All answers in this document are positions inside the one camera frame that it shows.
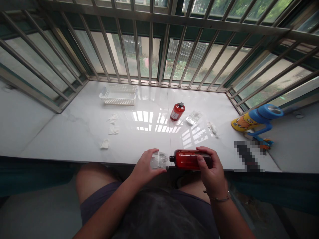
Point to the person's right hand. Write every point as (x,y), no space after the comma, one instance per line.
(215,178)

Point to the person's left hand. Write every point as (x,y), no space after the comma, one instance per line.
(143,169)

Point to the small clear plastic container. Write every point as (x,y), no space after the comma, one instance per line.
(159,161)

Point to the large amber plastic bottle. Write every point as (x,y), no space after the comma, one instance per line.
(187,159)

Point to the small crumpled white tissue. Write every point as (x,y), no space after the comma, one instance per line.
(104,144)

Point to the long crumpled white tissue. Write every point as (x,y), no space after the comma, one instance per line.
(113,124)

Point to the small blue orange toy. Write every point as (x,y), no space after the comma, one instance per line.
(266,143)

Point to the clear plastic box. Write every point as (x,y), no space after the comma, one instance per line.
(194,117)

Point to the small amber bottle black cap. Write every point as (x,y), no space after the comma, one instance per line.
(177,112)

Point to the yellow blue water bottle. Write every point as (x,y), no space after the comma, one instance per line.
(251,120)

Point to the white plastic basket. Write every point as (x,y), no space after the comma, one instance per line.
(117,99)

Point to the metal window grille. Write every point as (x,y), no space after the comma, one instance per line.
(159,21)

